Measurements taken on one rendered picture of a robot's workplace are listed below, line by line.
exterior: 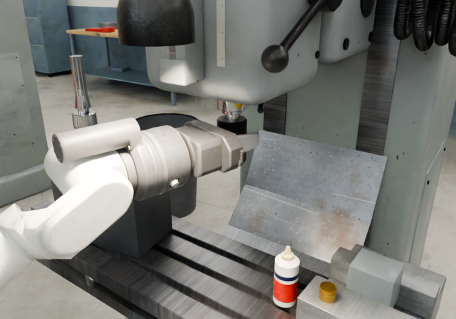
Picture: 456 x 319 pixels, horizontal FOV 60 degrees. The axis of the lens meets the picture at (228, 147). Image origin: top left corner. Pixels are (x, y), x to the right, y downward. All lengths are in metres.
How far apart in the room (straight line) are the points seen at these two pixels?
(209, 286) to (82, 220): 0.35
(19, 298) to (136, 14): 2.13
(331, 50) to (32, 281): 2.13
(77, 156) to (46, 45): 7.36
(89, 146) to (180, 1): 0.20
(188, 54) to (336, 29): 0.25
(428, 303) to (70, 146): 0.51
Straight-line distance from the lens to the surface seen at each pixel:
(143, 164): 0.49
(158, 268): 0.81
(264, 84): 0.48
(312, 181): 0.96
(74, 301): 2.27
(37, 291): 2.40
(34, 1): 7.79
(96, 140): 0.48
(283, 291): 0.70
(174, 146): 0.52
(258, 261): 0.82
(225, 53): 0.49
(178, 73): 0.48
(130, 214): 0.79
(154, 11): 0.36
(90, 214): 0.47
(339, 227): 0.93
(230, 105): 0.58
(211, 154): 0.55
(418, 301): 0.65
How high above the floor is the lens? 1.45
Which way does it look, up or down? 21 degrees down
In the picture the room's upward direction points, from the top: straight up
